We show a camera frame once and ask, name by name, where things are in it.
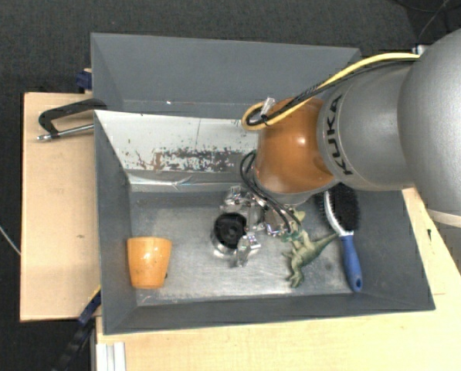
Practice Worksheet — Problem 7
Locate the grey metal bin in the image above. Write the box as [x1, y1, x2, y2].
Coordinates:
[90, 32, 436, 335]

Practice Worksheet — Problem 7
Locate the green toy dinosaur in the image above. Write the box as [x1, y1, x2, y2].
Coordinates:
[281, 231, 339, 289]

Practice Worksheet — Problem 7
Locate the orange cup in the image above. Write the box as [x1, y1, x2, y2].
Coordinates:
[127, 237, 173, 289]

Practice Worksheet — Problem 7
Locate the blue and white hairbrush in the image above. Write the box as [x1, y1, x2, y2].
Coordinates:
[315, 183, 364, 294]

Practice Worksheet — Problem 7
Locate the brown cardboard board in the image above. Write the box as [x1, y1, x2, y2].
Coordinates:
[19, 92, 102, 322]

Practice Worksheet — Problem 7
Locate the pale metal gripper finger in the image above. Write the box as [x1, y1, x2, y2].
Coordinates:
[235, 234, 263, 268]

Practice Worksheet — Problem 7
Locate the clear glass jar black lid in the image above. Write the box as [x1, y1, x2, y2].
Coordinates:
[210, 212, 250, 260]

